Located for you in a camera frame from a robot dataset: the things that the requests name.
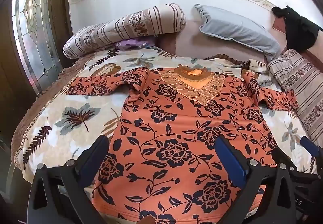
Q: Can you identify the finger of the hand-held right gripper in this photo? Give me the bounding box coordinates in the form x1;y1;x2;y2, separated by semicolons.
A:
271;148;299;176
300;136;323;157

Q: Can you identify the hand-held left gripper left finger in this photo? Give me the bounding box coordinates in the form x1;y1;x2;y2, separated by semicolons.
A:
26;134;110;224

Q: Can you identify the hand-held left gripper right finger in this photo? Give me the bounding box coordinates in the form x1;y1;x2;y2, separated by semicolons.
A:
214;135;303;224

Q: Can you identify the orange floral shirt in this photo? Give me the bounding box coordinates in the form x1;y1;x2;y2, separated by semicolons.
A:
66;64;299;224

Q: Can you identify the leaf printed blanket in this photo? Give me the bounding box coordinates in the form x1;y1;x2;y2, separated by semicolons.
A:
11;46;318;181

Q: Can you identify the black cloth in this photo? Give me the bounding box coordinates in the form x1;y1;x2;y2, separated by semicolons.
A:
271;5;323;53

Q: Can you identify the pinkish bed sheet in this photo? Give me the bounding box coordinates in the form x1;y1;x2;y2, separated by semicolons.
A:
158;19;323;68

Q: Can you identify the purple cloth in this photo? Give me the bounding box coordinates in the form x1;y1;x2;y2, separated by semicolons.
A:
115;39;154;50

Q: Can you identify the grey pillow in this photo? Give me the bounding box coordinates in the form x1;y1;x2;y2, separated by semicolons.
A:
193;3;282;62

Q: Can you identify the striped floral bolster pillow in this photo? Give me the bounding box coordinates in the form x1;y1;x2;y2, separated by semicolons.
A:
63;3;187;59

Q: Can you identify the stained glass door panel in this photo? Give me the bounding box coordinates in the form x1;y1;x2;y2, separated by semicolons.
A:
11;0;63;96

